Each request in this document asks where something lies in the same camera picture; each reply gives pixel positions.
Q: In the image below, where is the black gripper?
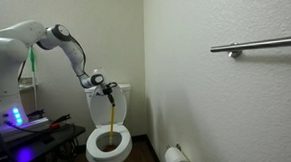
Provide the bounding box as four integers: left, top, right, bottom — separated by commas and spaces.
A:
102, 86, 117, 108

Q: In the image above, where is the yellow toilet brush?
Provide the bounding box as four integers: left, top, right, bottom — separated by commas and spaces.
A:
99, 104, 119, 153

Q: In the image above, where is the white toilet lid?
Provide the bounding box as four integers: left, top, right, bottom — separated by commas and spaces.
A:
87, 79, 129, 129

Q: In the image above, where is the white toilet paper roll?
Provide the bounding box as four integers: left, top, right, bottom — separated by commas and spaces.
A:
163, 146, 192, 162

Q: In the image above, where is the white round plate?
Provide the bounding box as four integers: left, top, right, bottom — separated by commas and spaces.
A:
84, 123, 135, 162

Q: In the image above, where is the black orange bar clamp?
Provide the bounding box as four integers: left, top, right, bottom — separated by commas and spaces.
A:
26, 108, 46, 119
48, 113, 73, 131

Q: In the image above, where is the black robot table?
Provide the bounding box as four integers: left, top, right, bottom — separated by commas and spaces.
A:
0, 121, 89, 162

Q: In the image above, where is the granite countertop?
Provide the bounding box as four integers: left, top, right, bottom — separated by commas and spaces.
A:
17, 76, 38, 95

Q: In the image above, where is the cable bundle under table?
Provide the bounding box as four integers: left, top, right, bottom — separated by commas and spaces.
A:
44, 140, 82, 162

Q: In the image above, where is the aluminium mounting rail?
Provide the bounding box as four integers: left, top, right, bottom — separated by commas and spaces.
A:
0, 116, 51, 141

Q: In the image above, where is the green handled white pole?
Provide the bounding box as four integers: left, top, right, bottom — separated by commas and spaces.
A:
29, 46, 40, 112

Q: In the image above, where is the black cable purple connector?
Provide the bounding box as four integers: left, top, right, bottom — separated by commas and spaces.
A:
3, 117, 56, 137

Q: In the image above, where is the cable with metal connector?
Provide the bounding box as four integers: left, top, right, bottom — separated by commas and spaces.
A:
0, 119, 23, 162

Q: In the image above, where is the steel wall grab bar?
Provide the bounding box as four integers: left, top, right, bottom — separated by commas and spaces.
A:
209, 35, 291, 60

